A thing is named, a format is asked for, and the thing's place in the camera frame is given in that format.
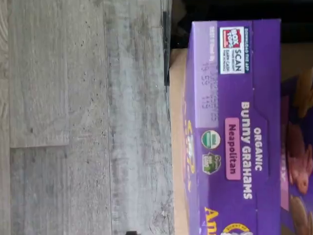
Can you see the wooden bottom shelf board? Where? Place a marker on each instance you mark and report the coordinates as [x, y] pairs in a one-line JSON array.
[[177, 122]]

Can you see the purple box with pink patch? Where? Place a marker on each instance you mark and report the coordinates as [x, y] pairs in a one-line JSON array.
[[234, 122], [298, 159]]

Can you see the black metal shelf frame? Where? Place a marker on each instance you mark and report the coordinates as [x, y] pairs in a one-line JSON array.
[[166, 49]]

